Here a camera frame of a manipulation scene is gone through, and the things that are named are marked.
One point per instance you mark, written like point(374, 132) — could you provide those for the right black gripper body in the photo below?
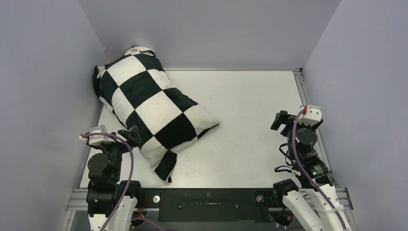
point(293, 118)

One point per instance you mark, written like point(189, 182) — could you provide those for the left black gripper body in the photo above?
point(115, 149)

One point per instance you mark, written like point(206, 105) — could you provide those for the black and white checkered pillowcase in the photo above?
point(137, 90)

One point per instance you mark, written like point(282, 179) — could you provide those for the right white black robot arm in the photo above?
point(315, 204)

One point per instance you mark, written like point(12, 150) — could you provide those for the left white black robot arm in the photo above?
point(111, 201)

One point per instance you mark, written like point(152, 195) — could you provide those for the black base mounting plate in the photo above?
point(212, 204)

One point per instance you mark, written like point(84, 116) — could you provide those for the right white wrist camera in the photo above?
point(311, 115)

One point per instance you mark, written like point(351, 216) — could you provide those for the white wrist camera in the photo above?
point(96, 136)
point(311, 115)

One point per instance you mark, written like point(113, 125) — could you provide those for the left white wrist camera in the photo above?
point(96, 136)

